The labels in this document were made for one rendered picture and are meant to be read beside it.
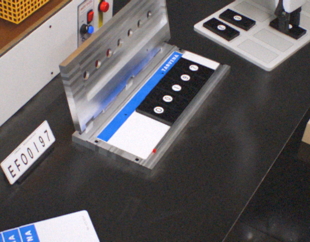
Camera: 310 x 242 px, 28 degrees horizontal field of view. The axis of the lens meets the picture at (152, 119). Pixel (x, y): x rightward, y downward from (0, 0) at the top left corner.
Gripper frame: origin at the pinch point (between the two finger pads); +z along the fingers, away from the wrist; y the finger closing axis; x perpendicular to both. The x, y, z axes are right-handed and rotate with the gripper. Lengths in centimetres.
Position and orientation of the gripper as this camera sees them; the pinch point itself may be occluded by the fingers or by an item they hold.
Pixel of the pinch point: (289, 22)
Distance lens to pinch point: 189.2
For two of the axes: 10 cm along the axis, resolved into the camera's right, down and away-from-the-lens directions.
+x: -7.4, -3.3, 5.9
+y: 6.7, -4.6, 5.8
